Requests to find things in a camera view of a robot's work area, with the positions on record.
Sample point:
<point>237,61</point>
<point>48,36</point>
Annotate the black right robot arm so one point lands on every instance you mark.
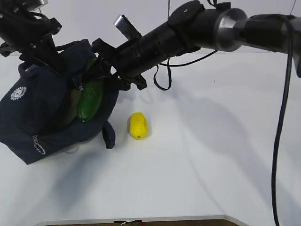
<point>190,28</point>

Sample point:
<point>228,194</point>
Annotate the dark green cucumber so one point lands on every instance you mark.
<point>91,95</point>

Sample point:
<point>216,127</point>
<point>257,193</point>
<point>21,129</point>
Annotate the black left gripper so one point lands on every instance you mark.
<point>29,33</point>

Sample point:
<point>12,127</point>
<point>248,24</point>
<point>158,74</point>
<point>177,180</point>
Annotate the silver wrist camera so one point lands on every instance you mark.
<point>126,28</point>
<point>32,5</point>

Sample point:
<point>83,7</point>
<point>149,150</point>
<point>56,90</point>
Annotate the yellow lemon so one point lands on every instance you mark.
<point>138,127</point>

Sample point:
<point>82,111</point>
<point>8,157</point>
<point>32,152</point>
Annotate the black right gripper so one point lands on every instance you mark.
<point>107,68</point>

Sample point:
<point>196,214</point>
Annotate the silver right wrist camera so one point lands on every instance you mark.
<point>126,28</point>

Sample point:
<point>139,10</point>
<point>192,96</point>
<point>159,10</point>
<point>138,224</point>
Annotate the navy blue lunch bag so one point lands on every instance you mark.
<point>30,107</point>

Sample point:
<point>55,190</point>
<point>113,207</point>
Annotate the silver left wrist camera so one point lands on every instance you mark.
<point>32,5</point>

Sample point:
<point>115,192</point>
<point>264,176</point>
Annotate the green lid glass container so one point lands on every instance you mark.
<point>69,111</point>

